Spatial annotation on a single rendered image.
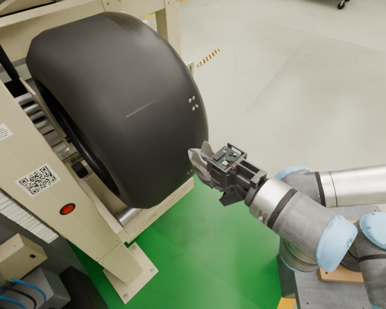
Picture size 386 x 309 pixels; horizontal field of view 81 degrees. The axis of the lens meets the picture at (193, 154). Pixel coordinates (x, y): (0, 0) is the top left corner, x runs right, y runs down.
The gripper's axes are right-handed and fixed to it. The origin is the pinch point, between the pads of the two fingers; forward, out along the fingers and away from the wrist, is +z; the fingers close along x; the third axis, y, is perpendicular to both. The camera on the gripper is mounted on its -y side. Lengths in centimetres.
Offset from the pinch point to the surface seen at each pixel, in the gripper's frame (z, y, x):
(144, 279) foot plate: 31, -119, 28
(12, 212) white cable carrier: 22.9, -4.1, 40.8
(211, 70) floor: 170, -103, -189
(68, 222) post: 23.9, -20.3, 34.1
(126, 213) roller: 19.0, -28.9, 18.6
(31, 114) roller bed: 63, -4, 23
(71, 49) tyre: 21.0, 25.8, 11.2
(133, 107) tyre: 7.2, 16.0, 8.4
